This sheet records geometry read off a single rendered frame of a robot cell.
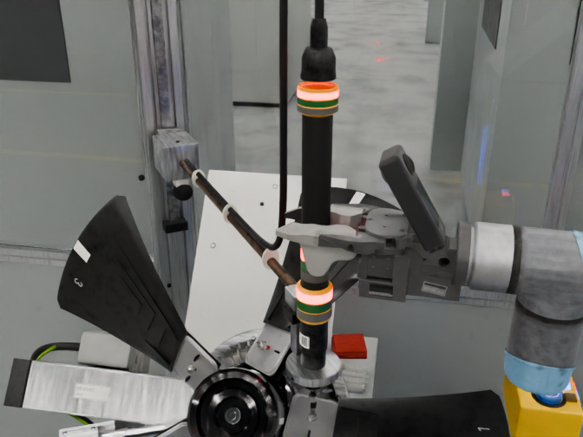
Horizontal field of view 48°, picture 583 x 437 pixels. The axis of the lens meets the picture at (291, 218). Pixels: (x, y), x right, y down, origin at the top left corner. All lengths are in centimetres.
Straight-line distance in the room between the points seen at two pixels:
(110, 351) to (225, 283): 23
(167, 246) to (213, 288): 34
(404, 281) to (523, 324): 14
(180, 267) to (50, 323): 55
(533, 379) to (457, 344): 89
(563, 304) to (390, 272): 18
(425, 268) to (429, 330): 92
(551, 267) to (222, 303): 63
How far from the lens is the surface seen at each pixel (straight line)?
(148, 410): 107
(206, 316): 117
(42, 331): 198
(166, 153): 127
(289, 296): 82
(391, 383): 175
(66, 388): 112
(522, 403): 117
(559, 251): 72
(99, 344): 114
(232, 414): 86
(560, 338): 77
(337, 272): 88
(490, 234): 72
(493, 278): 72
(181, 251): 149
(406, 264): 71
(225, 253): 118
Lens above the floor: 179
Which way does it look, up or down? 25 degrees down
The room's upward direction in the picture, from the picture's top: straight up
